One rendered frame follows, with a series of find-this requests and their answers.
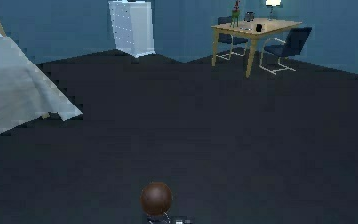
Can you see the dark blue chair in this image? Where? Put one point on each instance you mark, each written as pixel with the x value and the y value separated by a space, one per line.
pixel 292 43
pixel 232 40

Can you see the dark grey box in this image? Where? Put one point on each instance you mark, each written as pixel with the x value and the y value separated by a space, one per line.
pixel 249 16

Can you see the grey bed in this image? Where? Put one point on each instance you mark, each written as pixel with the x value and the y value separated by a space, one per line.
pixel 17 80

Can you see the white chest of drawers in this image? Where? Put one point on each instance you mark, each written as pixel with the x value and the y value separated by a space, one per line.
pixel 133 26

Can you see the white table lamp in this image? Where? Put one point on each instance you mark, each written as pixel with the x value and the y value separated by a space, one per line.
pixel 273 3

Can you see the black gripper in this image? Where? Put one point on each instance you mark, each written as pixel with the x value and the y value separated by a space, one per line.
pixel 157 220

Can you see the black mug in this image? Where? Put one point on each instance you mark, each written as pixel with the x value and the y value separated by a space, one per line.
pixel 259 28

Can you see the wooden table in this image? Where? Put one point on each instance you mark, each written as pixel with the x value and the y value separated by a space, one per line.
pixel 270 26

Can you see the brown basketball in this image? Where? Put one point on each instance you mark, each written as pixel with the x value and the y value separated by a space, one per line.
pixel 156 199

